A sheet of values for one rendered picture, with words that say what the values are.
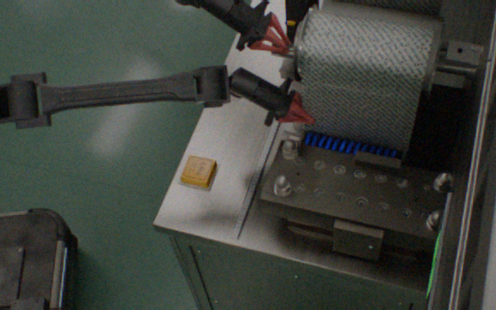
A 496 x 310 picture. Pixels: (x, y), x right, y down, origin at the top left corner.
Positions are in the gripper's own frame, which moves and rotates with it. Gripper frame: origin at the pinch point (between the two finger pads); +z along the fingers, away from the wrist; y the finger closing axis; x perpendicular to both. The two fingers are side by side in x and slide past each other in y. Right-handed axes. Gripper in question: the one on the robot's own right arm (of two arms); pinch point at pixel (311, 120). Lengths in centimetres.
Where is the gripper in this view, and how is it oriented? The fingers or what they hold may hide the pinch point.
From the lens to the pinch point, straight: 143.2
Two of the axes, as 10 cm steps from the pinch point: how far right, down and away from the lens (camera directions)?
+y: -3.0, 8.1, -5.0
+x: 3.9, -3.8, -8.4
